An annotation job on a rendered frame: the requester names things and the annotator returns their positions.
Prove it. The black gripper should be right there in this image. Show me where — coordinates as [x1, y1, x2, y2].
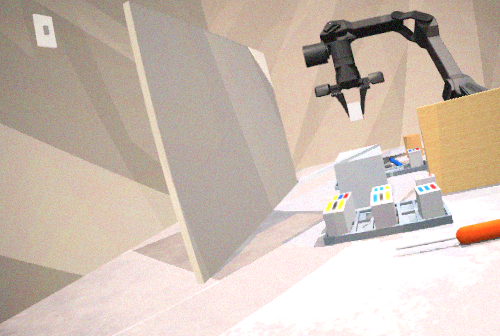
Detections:
[315, 56, 384, 118]

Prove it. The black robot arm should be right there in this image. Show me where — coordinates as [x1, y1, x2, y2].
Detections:
[302, 10, 489, 101]

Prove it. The orange-handled screwdriver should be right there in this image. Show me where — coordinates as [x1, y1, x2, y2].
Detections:
[395, 219, 500, 251]

